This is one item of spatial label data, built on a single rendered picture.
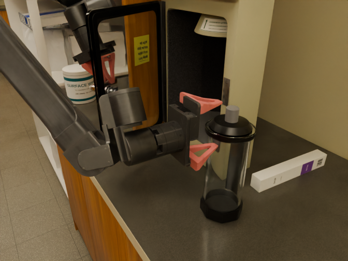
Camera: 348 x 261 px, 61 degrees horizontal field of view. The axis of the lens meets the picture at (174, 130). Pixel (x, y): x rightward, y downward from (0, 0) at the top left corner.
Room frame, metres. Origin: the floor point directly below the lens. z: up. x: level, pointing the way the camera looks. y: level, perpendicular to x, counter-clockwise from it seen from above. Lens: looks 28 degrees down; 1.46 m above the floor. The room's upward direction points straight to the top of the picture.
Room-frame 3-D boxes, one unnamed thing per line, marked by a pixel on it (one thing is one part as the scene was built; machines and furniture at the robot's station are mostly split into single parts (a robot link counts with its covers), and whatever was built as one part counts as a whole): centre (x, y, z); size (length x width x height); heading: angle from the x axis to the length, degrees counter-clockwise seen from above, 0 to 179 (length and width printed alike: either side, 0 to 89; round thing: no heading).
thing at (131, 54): (0.78, 0.11, 1.19); 0.30 x 0.01 x 0.40; 153
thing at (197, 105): (0.50, -0.05, 1.23); 0.09 x 0.07 x 0.07; 122
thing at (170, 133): (0.46, 0.01, 1.19); 0.07 x 0.07 x 0.10; 32
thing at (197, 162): (0.50, -0.05, 1.16); 0.09 x 0.07 x 0.07; 122
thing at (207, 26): (0.84, -0.14, 1.34); 0.18 x 0.18 x 0.05
